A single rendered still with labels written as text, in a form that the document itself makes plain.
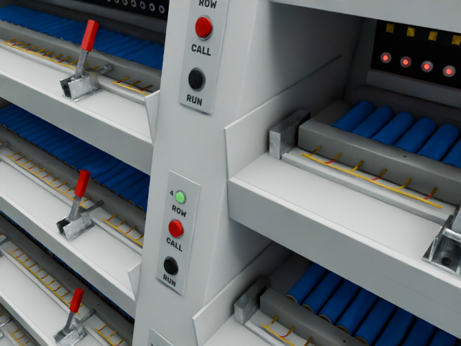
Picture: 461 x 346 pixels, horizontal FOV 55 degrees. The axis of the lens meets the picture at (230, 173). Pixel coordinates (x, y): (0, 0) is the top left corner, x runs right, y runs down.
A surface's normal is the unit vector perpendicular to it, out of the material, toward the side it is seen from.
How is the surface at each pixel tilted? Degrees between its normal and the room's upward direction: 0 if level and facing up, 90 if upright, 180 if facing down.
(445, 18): 109
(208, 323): 90
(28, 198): 19
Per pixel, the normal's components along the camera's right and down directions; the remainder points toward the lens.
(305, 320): -0.04, -0.81
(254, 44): 0.76, 0.35
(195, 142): -0.62, 0.18
